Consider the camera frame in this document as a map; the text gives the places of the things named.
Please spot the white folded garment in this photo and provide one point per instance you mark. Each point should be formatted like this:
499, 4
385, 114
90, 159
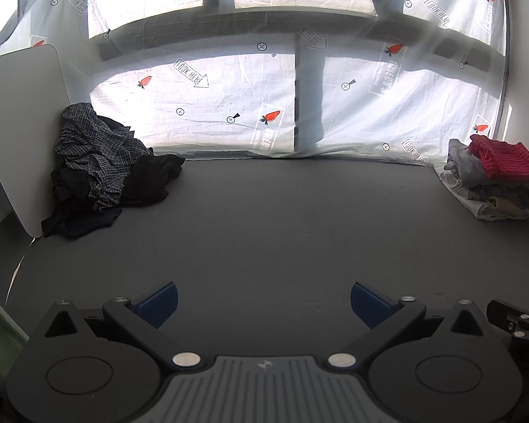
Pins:
480, 214

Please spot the blue-grey folded garment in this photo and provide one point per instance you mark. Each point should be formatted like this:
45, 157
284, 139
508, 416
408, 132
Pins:
504, 190

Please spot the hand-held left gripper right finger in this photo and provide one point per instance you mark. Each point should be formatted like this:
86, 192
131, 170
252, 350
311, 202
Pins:
368, 306

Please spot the dark navy knit garment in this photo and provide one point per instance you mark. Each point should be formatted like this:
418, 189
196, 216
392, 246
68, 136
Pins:
79, 227

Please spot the white printed curtain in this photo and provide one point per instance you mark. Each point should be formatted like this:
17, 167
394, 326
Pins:
202, 105

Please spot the grey folded sweatshirt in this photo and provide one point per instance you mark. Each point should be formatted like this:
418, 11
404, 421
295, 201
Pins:
467, 167

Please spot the blue plaid shirt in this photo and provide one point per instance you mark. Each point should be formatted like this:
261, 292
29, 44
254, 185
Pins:
97, 158

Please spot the beige folded garment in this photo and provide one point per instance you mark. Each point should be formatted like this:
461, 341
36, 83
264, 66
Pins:
504, 205

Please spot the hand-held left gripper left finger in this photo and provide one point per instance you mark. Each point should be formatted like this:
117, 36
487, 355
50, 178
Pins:
161, 305

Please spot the red checked folded garment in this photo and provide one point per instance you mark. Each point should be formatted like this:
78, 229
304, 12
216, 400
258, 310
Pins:
507, 158

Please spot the white board panel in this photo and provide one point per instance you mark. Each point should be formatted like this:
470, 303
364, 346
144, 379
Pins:
17, 141

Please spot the black garment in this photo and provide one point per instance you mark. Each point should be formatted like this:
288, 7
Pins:
154, 176

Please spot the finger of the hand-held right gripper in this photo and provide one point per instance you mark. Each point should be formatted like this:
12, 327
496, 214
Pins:
511, 315

